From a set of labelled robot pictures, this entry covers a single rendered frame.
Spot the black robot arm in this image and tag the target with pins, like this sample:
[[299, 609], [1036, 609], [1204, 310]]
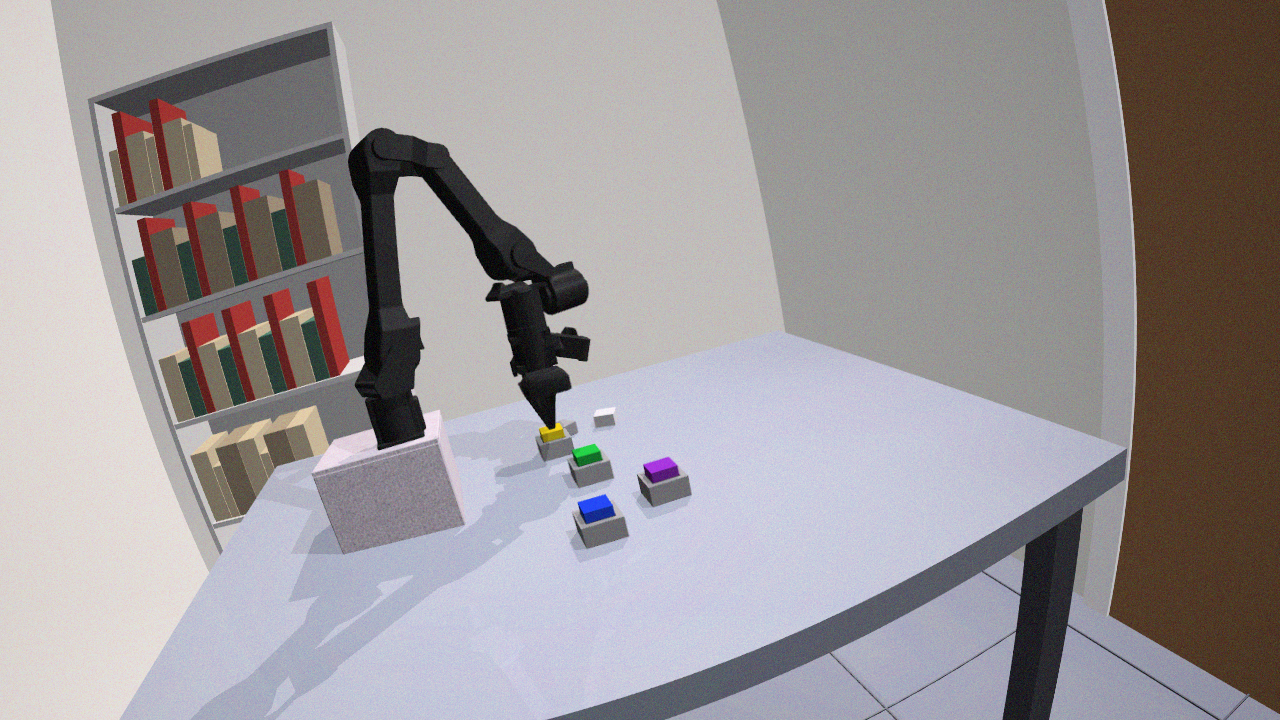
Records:
[[392, 341]]

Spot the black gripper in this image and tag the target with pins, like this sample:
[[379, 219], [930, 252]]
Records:
[[541, 381]]

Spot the purple button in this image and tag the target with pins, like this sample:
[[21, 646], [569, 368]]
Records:
[[663, 481]]

